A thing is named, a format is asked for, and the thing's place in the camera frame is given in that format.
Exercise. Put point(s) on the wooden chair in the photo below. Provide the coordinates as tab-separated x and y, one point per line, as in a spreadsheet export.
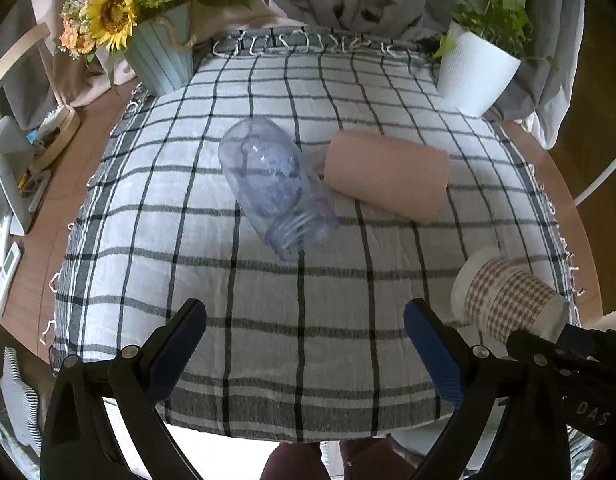
18	57

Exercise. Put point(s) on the plaid tablecloth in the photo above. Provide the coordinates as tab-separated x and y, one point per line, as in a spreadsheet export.
288	320

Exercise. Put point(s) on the green potted plant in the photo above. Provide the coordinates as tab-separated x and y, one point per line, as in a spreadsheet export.
492	20

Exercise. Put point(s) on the pink cup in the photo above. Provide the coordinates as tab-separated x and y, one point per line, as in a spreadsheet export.
387	175

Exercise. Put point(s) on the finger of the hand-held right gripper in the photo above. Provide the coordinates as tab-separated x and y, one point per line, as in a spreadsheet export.
577	340

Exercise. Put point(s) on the grey tablet stand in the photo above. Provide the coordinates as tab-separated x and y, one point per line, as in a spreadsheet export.
5	175

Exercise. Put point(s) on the white remote control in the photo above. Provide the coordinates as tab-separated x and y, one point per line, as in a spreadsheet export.
7	280

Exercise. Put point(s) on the sunflower bouquet in blue vase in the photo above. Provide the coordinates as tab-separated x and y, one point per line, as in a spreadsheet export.
73	80

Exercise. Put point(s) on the light blue ribbed pot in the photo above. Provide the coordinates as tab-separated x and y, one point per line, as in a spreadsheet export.
163	55

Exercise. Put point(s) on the striped cloth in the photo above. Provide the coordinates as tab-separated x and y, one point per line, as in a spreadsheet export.
23	405

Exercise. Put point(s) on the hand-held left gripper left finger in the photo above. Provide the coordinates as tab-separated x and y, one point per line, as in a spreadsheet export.
177	356

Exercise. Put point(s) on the white ribbed pot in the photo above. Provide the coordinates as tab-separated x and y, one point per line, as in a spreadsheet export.
470	72

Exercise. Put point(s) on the checkered paper cup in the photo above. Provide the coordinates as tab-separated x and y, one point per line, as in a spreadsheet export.
502	292

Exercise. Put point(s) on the round wooden tray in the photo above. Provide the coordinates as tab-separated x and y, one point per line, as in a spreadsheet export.
58	137

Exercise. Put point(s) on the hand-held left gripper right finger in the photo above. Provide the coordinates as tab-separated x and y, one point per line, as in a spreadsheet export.
433	352

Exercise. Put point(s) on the artificial sunflower bouquet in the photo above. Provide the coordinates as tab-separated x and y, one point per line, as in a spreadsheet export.
113	15

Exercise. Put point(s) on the clear glass jar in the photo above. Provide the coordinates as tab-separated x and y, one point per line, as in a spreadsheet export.
268	180

